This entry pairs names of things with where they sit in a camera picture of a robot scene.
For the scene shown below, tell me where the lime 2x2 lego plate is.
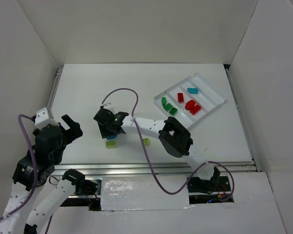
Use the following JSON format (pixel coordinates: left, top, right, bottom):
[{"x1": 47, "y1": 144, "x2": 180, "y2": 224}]
[{"x1": 105, "y1": 140, "x2": 117, "y2": 149}]

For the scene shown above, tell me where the lime square lego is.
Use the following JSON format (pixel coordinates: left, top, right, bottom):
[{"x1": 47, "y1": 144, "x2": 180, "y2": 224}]
[{"x1": 143, "y1": 138, "x2": 150, "y2": 146}]

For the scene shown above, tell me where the green 2x4 lego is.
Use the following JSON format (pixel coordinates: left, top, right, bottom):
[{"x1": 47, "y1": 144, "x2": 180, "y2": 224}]
[{"x1": 169, "y1": 107, "x2": 178, "y2": 116}]

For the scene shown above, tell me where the white foil cover plate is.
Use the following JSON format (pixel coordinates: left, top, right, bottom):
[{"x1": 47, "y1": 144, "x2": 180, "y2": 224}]
[{"x1": 101, "y1": 175, "x2": 190, "y2": 211}]

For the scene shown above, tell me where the red curved lego brick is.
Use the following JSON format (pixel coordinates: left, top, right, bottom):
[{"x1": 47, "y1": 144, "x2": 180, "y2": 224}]
[{"x1": 177, "y1": 93, "x2": 184, "y2": 103}]

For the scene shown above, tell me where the red oval lego brick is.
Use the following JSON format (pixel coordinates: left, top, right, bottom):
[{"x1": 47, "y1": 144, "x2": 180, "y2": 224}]
[{"x1": 185, "y1": 100, "x2": 196, "y2": 111}]

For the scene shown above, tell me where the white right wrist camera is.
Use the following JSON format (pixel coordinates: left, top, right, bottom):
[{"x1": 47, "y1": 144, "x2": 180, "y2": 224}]
[{"x1": 101, "y1": 102, "x2": 115, "y2": 113}]

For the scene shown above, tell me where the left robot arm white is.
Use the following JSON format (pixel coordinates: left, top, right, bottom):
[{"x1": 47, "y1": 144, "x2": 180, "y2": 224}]
[{"x1": 0, "y1": 111, "x2": 98, "y2": 234}]

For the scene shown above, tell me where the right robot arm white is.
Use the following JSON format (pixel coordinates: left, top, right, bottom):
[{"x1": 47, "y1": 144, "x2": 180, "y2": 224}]
[{"x1": 93, "y1": 107, "x2": 220, "y2": 194}]

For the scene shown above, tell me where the cyan oval lego brick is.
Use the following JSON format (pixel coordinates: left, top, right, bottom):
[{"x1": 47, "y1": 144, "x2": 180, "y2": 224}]
[{"x1": 106, "y1": 135, "x2": 117, "y2": 140}]

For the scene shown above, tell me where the cyan 2x4 lego plate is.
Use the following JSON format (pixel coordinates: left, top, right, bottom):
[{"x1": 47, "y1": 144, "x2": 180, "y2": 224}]
[{"x1": 187, "y1": 87, "x2": 199, "y2": 95}]

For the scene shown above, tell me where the white divided plastic tray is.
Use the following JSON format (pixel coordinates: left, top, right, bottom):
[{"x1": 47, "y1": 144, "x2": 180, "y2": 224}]
[{"x1": 154, "y1": 73, "x2": 226, "y2": 128}]

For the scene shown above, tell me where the green sloped lego brick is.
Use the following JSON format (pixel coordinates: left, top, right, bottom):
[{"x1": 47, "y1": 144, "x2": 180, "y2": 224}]
[{"x1": 161, "y1": 97, "x2": 167, "y2": 107}]

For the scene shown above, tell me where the red 2x4 lego brick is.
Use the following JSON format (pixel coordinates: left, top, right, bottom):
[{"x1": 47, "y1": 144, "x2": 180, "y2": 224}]
[{"x1": 189, "y1": 105, "x2": 202, "y2": 115}]

